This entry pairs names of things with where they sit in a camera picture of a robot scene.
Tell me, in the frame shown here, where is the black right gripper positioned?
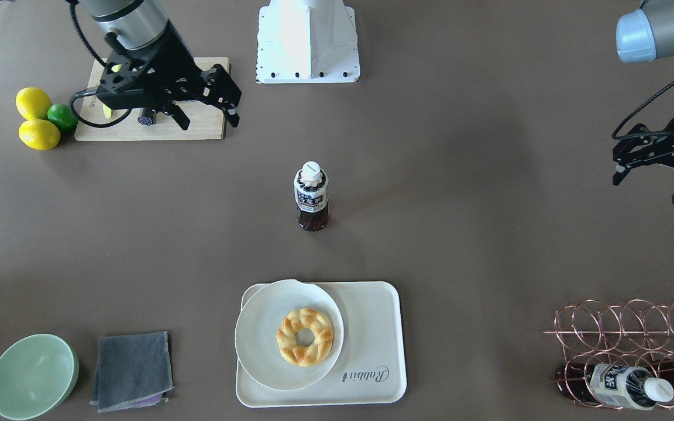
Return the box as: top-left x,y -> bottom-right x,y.
96,23 -> 242,130

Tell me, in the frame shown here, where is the tea bottle front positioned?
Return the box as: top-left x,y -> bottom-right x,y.
293,161 -> 329,232

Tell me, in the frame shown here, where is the tea bottle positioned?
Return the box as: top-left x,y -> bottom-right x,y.
293,161 -> 329,232
555,363 -> 674,410

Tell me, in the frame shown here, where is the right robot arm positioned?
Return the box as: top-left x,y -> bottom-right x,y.
72,1 -> 242,130

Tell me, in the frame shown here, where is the tea bottle in rack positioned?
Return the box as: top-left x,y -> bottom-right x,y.
555,363 -> 674,410

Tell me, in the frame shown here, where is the cream rectangular serving tray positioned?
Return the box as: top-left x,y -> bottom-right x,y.
236,281 -> 407,408

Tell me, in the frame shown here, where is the wooden cutting board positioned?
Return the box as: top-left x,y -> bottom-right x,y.
74,57 -> 231,142

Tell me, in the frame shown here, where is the steel muddler black tip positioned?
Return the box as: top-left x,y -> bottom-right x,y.
137,108 -> 157,127

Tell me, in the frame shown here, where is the yellow plastic knife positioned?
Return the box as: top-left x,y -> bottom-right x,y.
102,64 -> 121,120

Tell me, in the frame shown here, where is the green lime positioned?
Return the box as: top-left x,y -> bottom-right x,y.
46,103 -> 78,132

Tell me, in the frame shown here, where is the yellow lemon lower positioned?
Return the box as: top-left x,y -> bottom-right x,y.
18,119 -> 61,151

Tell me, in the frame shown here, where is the yellow lemon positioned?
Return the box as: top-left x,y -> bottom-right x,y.
18,119 -> 61,151
15,87 -> 53,120

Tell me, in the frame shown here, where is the yellow lemon upper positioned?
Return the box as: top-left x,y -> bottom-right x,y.
15,87 -> 53,120

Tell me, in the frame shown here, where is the white round plate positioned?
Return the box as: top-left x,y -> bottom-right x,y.
235,279 -> 344,391

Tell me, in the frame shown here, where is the grey folded cloth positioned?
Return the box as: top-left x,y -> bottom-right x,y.
90,330 -> 174,413

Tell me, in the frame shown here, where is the mint green bowl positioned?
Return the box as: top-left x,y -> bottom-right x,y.
0,334 -> 78,420

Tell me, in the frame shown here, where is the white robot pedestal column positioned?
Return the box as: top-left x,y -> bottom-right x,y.
255,1 -> 361,84

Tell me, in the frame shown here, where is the copper wire bottle rack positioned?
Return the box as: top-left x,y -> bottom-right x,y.
551,299 -> 674,409

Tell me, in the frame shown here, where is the braided ring bread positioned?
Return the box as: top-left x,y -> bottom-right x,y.
276,308 -> 334,368

